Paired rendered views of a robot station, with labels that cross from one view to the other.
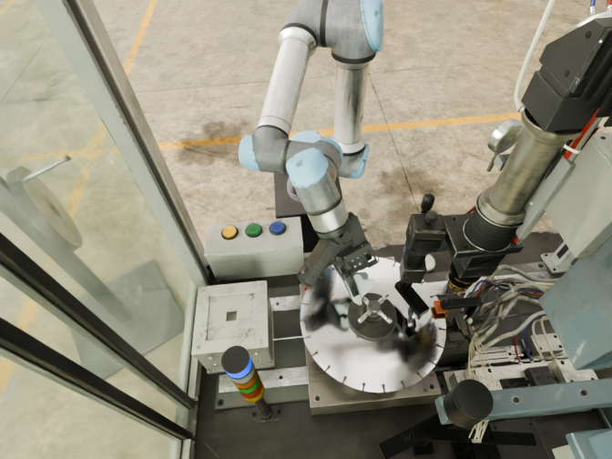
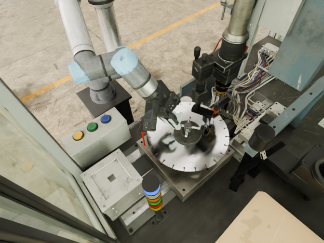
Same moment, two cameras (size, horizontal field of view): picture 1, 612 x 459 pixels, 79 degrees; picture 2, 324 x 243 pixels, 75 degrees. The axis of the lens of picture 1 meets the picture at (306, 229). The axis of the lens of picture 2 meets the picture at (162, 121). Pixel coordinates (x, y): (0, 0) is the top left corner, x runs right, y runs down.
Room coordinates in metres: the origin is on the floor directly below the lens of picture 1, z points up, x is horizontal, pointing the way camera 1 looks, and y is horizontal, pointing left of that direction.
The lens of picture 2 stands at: (0.03, 0.19, 1.67)
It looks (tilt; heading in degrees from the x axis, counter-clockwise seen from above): 54 degrees down; 327
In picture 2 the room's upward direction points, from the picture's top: 4 degrees counter-clockwise
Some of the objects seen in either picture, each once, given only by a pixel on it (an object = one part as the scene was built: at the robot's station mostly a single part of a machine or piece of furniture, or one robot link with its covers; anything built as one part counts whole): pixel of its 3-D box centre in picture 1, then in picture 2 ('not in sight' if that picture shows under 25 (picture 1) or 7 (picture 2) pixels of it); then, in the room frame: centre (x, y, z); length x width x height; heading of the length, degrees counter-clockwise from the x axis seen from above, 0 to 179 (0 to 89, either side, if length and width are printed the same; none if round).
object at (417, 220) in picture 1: (419, 249); (201, 79); (0.38, -0.21, 1.17); 0.06 x 0.05 x 0.20; 83
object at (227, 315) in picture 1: (237, 327); (115, 184); (0.40, 0.20, 0.82); 0.18 x 0.18 x 0.15; 2
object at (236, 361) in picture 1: (237, 362); (151, 185); (0.20, 0.13, 1.14); 0.05 x 0.04 x 0.03; 2
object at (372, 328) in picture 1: (372, 313); (187, 130); (0.35, -0.14, 0.96); 0.11 x 0.11 x 0.03
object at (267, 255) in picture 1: (257, 249); (99, 138); (0.65, 0.15, 0.82); 0.28 x 0.11 x 0.15; 92
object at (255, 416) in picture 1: (266, 413); (159, 217); (0.20, 0.13, 0.76); 0.09 x 0.03 x 0.03; 92
